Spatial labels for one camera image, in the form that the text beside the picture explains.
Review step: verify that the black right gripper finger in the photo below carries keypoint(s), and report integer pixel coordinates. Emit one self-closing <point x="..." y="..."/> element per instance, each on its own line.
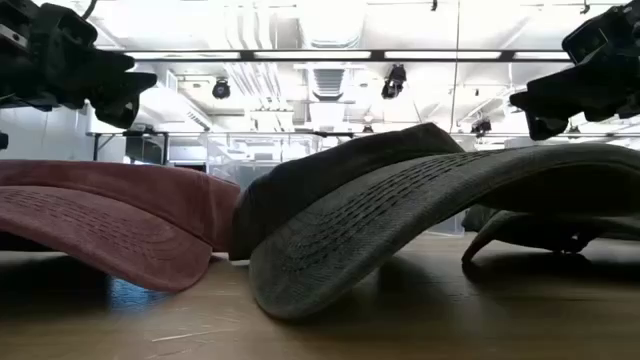
<point x="565" y="82"/>
<point x="545" y="115"/>

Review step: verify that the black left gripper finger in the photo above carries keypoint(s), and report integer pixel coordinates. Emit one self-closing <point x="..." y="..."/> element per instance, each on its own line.
<point x="127" y="95"/>
<point x="115" y="61"/>

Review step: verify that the dark grey cap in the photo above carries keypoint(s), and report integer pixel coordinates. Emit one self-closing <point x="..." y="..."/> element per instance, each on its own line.
<point x="540" y="230"/>
<point x="350" y="215"/>

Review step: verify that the black-framed background table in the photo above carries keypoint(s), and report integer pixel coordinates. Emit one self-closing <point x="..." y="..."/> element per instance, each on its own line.
<point x="130" y="142"/>

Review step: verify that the black ceiling spotlight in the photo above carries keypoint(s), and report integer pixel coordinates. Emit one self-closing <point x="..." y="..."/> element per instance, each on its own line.
<point x="394" y="81"/>
<point x="481" y="127"/>
<point x="221" y="89"/>

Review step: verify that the faded red cap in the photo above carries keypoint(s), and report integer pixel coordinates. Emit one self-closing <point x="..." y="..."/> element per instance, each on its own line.
<point x="125" y="220"/>

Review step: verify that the clear plastic bin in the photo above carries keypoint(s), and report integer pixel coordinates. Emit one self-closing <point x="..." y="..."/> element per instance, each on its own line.
<point x="250" y="157"/>
<point x="447" y="227"/>

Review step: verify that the black beam with strip lights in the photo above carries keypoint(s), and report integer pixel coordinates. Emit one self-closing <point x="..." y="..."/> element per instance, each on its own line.
<point x="310" y="55"/>

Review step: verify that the ceiling air vent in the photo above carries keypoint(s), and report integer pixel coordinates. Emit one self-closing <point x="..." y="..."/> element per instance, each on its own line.
<point x="328" y="82"/>

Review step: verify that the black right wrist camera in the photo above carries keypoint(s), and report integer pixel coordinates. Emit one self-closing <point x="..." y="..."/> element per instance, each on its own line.
<point x="584" y="42"/>

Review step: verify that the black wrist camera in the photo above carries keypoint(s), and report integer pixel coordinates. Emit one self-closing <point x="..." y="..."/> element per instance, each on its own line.
<point x="584" y="42"/>
<point x="60" y="27"/>

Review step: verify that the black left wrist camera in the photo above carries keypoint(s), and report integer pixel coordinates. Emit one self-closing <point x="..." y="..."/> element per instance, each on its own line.
<point x="60" y="27"/>

